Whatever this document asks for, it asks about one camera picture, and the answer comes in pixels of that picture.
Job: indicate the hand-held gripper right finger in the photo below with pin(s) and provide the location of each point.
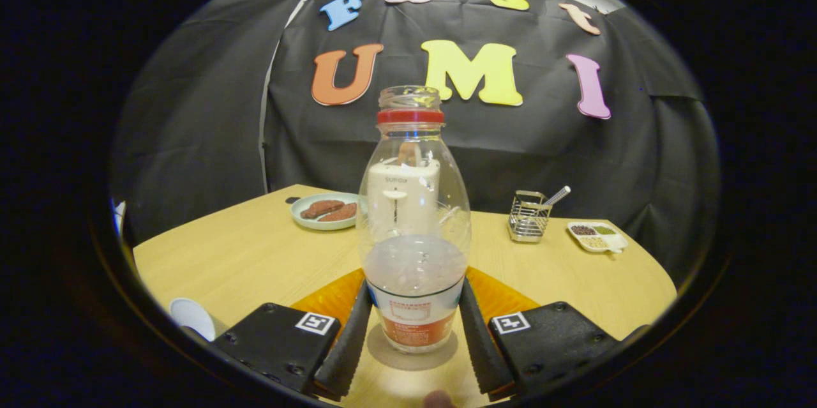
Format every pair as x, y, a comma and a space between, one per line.
477, 350

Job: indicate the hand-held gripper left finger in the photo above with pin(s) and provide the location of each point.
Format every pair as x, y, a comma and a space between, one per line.
348, 357

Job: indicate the clear juice bottle red label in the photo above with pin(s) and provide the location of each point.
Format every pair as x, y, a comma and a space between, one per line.
415, 280

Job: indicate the white cup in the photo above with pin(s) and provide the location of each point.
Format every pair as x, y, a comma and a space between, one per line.
191, 317

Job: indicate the wooden table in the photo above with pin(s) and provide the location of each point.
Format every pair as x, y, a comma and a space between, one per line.
255, 261

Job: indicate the small pale green plate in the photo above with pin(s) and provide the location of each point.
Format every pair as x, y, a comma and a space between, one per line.
306, 221

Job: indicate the brown bread piece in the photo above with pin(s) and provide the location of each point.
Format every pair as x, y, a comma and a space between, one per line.
341, 213
319, 208

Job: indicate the white toaster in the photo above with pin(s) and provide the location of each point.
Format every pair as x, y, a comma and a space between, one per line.
402, 200

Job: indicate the white divided bean tray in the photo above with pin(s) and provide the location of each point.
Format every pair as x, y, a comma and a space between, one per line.
614, 241

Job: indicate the bread slice in toaster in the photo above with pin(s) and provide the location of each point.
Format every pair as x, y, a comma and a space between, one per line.
408, 154

